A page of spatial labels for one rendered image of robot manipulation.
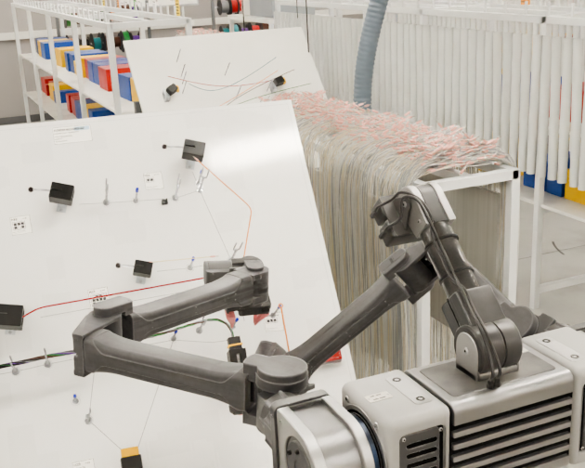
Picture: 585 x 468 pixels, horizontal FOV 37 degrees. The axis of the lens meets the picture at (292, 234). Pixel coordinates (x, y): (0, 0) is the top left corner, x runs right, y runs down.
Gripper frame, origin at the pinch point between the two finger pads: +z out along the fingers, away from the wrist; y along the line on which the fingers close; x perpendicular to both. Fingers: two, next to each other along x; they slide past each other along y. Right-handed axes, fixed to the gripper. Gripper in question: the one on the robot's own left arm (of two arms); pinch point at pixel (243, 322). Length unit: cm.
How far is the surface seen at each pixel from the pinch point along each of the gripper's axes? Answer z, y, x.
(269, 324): 19.2, -11.2, -13.3
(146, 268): 5.9, 19.2, -24.7
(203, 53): 148, -53, -326
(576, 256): 258, -305, -225
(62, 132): -5, 36, -66
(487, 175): 7, -85, -50
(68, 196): -4, 36, -42
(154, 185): 2, 14, -51
